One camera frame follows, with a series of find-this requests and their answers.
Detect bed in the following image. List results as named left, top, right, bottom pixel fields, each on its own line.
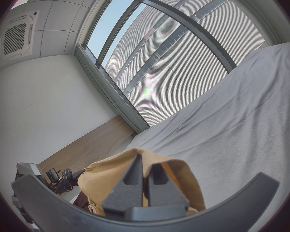
left=39, top=41, right=290, bottom=217

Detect window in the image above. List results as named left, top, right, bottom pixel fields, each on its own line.
left=83, top=0, right=276, bottom=128

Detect white ceiling air conditioner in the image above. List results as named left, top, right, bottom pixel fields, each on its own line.
left=0, top=10, right=40, bottom=63

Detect brown garment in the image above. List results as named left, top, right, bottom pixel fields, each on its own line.
left=72, top=191, right=93, bottom=213

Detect blue-green curtain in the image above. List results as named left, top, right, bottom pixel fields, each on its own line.
left=74, top=44, right=151, bottom=135
left=215, top=0, right=281, bottom=48

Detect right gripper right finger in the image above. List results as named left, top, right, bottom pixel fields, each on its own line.
left=147, top=163, right=190, bottom=213

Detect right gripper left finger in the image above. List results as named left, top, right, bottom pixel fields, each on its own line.
left=102, top=155, right=144, bottom=217

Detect tan shorts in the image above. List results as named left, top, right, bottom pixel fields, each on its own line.
left=77, top=148, right=206, bottom=218

